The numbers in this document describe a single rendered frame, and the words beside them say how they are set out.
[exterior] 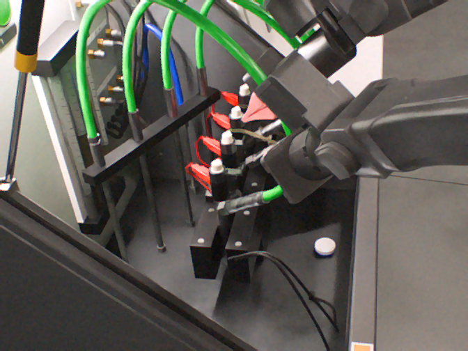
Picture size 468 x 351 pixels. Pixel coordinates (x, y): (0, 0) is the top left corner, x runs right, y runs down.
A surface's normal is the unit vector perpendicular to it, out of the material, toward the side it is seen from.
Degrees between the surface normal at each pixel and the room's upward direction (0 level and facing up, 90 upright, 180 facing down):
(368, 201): 0
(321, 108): 49
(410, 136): 107
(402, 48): 0
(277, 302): 0
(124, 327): 90
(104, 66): 90
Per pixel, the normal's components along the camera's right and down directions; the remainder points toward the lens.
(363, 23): -0.29, 0.29
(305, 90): 0.12, -0.14
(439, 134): -0.72, 0.66
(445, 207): -0.08, -0.79
